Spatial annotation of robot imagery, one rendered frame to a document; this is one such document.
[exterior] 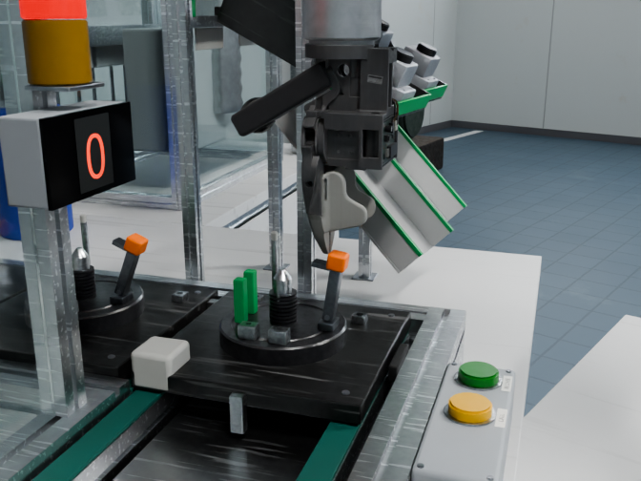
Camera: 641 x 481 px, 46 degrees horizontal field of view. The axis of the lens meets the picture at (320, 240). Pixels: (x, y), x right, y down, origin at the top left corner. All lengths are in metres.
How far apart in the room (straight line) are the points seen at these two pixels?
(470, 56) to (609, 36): 1.59
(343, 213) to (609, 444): 0.40
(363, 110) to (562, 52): 8.10
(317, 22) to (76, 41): 0.22
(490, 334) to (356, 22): 0.59
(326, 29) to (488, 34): 8.44
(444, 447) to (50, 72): 0.44
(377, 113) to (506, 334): 0.53
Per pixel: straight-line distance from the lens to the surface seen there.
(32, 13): 0.64
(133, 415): 0.76
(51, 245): 0.68
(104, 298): 0.93
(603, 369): 1.09
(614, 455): 0.90
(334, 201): 0.75
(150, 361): 0.78
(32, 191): 0.62
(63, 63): 0.63
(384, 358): 0.80
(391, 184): 1.10
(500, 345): 1.12
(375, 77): 0.72
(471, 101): 9.26
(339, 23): 0.71
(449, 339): 0.87
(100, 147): 0.66
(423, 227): 1.10
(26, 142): 0.61
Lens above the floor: 1.31
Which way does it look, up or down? 17 degrees down
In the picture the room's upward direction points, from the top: straight up
